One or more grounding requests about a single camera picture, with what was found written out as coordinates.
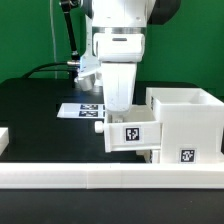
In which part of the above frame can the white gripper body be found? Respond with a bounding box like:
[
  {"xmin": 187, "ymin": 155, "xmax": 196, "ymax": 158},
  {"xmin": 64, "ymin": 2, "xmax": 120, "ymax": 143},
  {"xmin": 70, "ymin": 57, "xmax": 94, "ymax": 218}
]
[{"xmin": 101, "ymin": 63, "xmax": 137, "ymax": 114}]

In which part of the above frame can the white drawer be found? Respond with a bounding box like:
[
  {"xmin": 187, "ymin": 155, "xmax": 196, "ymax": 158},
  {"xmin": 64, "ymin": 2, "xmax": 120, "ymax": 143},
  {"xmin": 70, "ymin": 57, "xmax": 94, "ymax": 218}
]
[
  {"xmin": 95, "ymin": 105, "xmax": 161, "ymax": 153},
  {"xmin": 136, "ymin": 149, "xmax": 160, "ymax": 164}
]

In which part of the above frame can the white front drawer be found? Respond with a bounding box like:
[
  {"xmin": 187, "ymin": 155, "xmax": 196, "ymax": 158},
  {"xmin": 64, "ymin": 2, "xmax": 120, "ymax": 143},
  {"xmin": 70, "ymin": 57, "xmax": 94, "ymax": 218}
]
[{"xmin": 136, "ymin": 149, "xmax": 160, "ymax": 164}]

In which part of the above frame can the white drawer cabinet box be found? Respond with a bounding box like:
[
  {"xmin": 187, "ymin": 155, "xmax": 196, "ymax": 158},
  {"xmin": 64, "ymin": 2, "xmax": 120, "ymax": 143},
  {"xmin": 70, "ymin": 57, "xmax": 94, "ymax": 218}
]
[{"xmin": 146, "ymin": 88, "xmax": 224, "ymax": 164}]

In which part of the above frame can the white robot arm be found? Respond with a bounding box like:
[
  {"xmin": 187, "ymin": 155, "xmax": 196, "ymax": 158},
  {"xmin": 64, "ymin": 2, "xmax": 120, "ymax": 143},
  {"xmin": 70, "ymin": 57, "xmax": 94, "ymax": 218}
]
[{"xmin": 78, "ymin": 0, "xmax": 181, "ymax": 116}]

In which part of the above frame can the white marker plate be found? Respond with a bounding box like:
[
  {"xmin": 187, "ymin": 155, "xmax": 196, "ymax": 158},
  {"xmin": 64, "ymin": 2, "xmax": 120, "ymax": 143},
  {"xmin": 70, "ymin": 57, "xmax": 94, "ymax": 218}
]
[{"xmin": 57, "ymin": 103, "xmax": 105, "ymax": 119}]

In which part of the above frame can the white left side block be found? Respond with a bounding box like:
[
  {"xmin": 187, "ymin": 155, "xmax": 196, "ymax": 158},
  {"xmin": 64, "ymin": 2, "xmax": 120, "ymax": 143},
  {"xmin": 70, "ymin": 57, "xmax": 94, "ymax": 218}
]
[{"xmin": 0, "ymin": 128, "xmax": 9, "ymax": 155}]

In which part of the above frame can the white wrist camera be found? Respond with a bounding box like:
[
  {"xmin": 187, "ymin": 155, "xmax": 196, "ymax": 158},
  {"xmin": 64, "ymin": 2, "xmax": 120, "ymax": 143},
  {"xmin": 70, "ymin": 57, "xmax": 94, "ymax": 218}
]
[{"xmin": 93, "ymin": 33, "xmax": 145, "ymax": 63}]

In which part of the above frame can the black cable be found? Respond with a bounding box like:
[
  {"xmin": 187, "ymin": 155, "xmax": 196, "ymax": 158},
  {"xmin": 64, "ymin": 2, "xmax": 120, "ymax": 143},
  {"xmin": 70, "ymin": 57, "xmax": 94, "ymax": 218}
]
[{"xmin": 21, "ymin": 61, "xmax": 76, "ymax": 79}]

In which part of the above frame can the white fence wall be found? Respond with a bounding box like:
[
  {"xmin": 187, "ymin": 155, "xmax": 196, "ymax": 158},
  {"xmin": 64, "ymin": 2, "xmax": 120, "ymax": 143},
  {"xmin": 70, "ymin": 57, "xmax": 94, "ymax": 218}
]
[{"xmin": 0, "ymin": 163, "xmax": 224, "ymax": 189}]

